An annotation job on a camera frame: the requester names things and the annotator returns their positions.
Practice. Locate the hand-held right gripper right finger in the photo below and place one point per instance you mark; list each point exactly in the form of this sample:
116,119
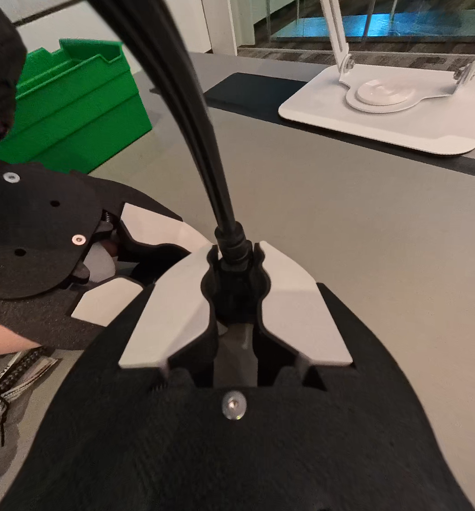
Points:
301,315

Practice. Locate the green plastic bin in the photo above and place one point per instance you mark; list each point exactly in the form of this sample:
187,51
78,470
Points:
81,111

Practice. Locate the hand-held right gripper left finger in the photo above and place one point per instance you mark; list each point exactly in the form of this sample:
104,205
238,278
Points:
173,319

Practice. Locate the person's left hand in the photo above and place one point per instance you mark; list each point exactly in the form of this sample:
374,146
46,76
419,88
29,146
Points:
2,339

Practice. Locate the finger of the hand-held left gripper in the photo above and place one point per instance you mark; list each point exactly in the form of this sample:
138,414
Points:
161,227
109,299

